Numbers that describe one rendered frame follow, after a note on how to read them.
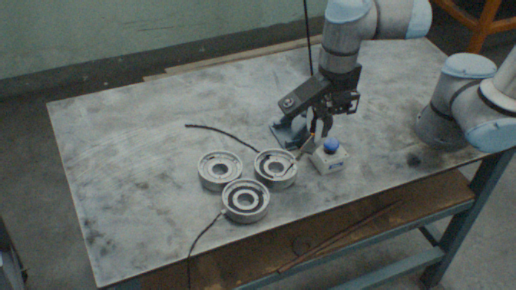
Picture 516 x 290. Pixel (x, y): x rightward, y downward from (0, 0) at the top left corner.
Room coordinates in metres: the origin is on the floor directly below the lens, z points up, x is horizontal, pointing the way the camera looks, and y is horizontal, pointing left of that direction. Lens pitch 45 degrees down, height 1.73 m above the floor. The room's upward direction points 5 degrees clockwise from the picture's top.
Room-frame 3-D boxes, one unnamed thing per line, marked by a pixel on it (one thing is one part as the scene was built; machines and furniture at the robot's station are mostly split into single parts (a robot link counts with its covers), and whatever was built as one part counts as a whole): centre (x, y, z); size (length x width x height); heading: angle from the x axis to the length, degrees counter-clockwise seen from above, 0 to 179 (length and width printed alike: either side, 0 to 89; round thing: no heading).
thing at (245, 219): (0.75, 0.01, 0.82); 0.10 x 0.10 x 0.04
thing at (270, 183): (0.86, -0.05, 0.82); 0.10 x 0.10 x 0.04
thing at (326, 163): (0.92, -0.19, 0.82); 0.08 x 0.07 x 0.05; 118
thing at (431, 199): (1.07, -0.10, 0.40); 1.17 x 0.59 x 0.80; 118
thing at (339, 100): (0.87, -0.15, 1.07); 0.09 x 0.08 x 0.12; 116
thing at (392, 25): (0.90, -0.24, 1.23); 0.11 x 0.11 x 0.08; 11
